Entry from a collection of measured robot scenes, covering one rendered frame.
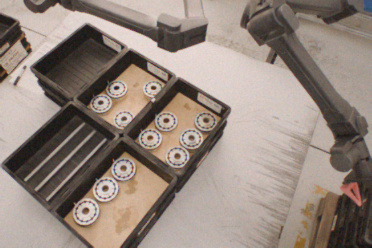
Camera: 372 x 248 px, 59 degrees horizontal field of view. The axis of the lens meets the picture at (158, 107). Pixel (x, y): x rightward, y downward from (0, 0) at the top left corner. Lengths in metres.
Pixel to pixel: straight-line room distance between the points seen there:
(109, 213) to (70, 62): 0.82
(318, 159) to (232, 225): 1.22
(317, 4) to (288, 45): 0.22
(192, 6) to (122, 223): 0.84
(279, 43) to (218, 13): 2.42
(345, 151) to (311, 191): 1.48
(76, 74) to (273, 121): 1.03
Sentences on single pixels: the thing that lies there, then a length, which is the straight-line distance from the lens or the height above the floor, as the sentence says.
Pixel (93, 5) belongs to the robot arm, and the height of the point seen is 1.47.
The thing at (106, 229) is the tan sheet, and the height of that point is 0.83.
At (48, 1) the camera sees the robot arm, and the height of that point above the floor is 1.46.
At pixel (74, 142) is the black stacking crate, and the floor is 0.83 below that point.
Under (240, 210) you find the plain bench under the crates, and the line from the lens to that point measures 1.54.
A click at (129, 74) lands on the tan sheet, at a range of 1.69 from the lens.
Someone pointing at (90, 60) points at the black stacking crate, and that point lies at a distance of 1.79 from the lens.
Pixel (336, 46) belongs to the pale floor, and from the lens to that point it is 3.30.
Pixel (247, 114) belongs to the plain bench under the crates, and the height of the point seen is 0.70.
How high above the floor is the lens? 2.15
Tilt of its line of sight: 57 degrees down
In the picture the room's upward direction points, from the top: 2 degrees counter-clockwise
